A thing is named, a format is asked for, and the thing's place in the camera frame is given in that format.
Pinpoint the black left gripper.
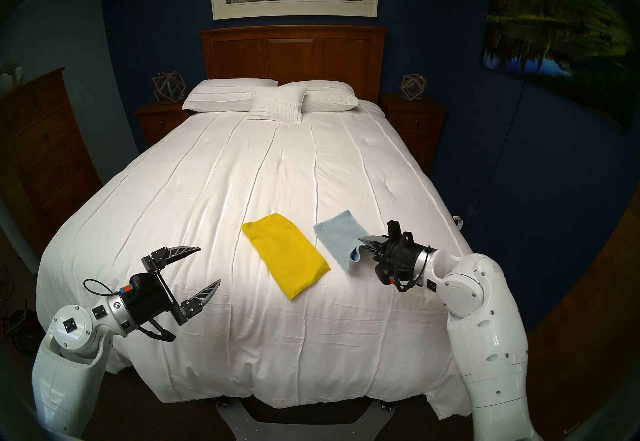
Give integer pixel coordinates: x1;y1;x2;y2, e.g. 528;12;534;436
120;246;222;332

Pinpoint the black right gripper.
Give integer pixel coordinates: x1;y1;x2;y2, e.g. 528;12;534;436
358;220;434;291

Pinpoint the light blue hand towel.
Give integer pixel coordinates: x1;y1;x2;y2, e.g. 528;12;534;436
313;210;368;275

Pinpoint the yellow hand towel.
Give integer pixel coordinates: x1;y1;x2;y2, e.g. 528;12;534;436
241;213;332;301

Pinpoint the bed with white comforter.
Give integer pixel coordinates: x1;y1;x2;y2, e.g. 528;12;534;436
36;99;488;420

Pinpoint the brown wooden nightstand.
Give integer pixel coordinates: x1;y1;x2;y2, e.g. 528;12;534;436
377;94;448;176
134;101;193;148

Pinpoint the large white pillow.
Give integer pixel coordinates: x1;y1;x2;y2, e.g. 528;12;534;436
182;78;279;113
278;80;360;113

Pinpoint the small square white pillow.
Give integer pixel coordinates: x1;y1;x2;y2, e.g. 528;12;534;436
246;85;308;125

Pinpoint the brown wooden dresser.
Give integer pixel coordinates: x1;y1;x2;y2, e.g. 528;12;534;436
0;67;103;256

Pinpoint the brown wooden headboard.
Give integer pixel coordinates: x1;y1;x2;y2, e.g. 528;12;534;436
197;25;389;103

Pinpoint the forest lake poster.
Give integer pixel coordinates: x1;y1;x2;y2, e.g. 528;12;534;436
480;0;636;131

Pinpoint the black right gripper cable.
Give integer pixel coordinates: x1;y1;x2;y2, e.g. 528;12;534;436
394;274;427;294

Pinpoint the black flat cable loop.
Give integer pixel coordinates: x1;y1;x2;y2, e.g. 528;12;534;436
136;323;177;344

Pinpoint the thin black cable loop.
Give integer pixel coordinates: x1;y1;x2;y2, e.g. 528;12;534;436
82;279;123;299

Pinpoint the dark wall cable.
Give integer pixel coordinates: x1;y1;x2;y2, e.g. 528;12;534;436
464;83;526;220

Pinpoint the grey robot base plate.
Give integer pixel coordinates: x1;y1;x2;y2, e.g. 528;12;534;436
216;398;396;441

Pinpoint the grey geometric wire ornament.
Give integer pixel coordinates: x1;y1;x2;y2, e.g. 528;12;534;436
400;74;428;101
151;70;187;105

